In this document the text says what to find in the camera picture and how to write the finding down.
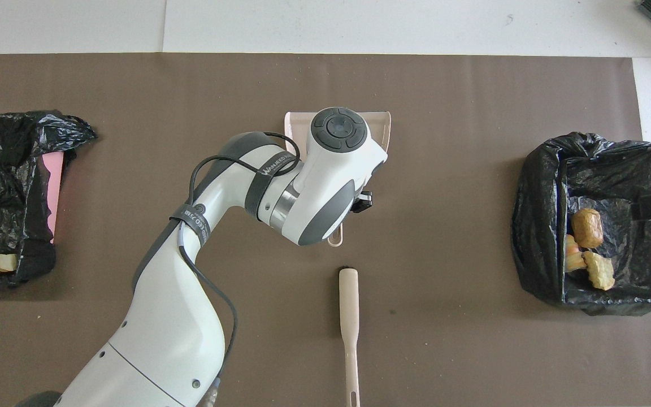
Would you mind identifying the pale pink dustpan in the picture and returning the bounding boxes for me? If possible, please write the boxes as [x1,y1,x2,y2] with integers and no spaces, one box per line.
[284,111,392,247]

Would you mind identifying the beige hand brush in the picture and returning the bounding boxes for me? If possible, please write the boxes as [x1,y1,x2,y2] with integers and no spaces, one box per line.
[338,266,361,407]

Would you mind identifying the brown toy bread nugget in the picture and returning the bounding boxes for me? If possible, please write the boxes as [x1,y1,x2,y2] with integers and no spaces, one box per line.
[571,208,605,249]

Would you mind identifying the brown paper table mat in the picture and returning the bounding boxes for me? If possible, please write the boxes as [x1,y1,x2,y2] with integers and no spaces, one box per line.
[0,53,651,407]

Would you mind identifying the crumpled black trash bag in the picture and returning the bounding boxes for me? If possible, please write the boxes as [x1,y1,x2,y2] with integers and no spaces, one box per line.
[0,110,98,288]

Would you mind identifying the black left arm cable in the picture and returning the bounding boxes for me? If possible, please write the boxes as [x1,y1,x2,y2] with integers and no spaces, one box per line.
[181,132,302,391]

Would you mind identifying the pale yellow lump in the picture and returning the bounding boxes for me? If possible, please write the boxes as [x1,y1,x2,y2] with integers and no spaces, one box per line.
[582,251,615,291]

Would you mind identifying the toy croissant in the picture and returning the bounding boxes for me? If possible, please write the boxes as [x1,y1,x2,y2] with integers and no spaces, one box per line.
[565,233,587,273]

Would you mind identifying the black bag lined box bin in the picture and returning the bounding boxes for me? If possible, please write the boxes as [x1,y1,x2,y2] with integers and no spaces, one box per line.
[511,132,651,316]

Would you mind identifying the pink plastic bin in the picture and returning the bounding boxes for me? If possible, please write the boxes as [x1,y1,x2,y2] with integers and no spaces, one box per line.
[42,151,65,245]

